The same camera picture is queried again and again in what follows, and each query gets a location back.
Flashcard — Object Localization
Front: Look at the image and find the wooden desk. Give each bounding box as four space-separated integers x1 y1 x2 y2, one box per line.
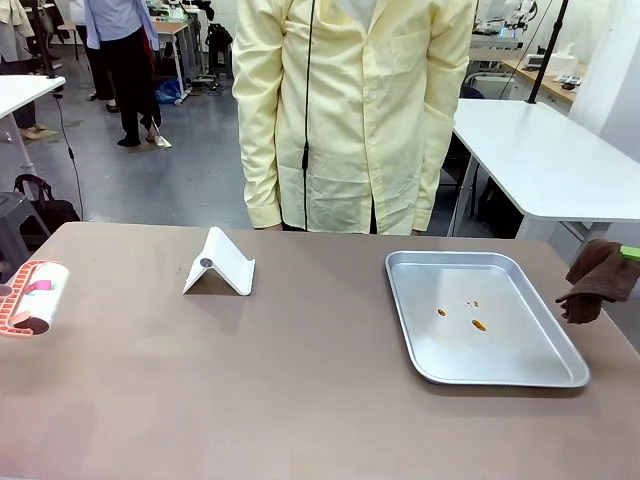
149 19 194 99

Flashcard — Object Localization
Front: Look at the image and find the white folding stand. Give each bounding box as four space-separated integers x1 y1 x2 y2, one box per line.
181 225 257 297

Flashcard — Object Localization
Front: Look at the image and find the black tripod pole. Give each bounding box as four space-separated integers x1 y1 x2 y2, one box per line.
527 0 572 105

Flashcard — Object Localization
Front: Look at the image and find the wooden workbench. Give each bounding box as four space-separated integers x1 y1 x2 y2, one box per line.
499 57 590 105

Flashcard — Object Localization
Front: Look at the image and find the person in black trousers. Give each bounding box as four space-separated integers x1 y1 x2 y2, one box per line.
83 0 163 148

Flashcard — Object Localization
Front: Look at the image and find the black cable on coat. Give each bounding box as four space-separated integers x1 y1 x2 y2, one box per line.
299 0 317 174

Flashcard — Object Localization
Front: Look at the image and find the white tissue box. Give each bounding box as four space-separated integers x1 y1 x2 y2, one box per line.
553 42 589 77

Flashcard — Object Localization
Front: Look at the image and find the pink lint roller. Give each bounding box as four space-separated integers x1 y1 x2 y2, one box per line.
0 258 71 343

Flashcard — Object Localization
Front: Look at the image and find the silver metal tray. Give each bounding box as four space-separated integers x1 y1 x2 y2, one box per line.
384 249 592 389

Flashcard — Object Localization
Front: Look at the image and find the thin black hanging cable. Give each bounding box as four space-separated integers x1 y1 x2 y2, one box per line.
51 91 87 222

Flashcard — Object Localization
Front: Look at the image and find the large white table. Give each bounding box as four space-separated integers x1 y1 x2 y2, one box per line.
447 98 640 251

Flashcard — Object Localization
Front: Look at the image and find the person in beige coat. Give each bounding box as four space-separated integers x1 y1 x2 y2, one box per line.
0 0 37 65

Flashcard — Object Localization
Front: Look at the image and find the white table with black pole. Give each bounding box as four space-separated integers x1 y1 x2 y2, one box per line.
0 74 67 174

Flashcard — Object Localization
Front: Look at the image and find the brown cloth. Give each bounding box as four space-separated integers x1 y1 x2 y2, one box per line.
555 238 640 326

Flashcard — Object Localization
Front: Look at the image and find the grey stool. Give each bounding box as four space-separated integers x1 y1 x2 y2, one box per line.
0 191 52 274

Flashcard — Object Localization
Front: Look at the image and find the blue plastic bag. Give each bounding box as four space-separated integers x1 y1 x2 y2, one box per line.
153 78 185 107

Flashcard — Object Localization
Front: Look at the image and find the black handbag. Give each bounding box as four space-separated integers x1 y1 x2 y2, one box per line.
13 173 82 252

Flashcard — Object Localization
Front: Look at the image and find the person in yellow coat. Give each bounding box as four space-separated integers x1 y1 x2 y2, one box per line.
231 0 479 237

